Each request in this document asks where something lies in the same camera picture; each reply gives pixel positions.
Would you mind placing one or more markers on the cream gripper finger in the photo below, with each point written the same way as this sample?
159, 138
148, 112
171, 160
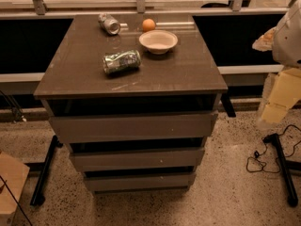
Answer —
285, 93
265, 41

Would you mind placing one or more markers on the grey top drawer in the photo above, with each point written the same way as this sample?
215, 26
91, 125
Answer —
122, 128

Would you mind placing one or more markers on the grey drawer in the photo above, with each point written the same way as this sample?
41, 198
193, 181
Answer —
122, 128
136, 160
140, 182

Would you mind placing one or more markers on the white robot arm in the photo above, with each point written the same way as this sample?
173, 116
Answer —
286, 49

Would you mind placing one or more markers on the dark grey drawer cabinet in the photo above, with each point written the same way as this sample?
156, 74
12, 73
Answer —
182, 81

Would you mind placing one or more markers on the grey bottom drawer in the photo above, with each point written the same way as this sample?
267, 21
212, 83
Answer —
140, 182

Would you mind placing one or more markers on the grey middle drawer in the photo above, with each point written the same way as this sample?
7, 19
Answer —
136, 160

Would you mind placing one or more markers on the black right table leg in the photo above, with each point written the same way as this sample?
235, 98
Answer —
285, 168

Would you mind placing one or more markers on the black table leg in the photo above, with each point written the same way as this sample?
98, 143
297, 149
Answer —
42, 168
285, 168

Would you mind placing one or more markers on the white paper bowl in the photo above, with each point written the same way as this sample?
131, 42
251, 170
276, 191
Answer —
158, 42

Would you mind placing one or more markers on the orange fruit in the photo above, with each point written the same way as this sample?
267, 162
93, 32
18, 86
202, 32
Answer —
148, 25

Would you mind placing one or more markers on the crushed green soda can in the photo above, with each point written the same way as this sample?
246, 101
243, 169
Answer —
121, 61

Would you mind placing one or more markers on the silver can lying down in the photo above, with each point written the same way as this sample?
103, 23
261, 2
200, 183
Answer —
109, 24

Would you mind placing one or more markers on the black left table leg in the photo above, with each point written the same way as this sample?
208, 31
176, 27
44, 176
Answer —
42, 168

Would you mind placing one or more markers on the brown cardboard box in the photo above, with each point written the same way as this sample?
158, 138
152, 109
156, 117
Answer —
14, 174

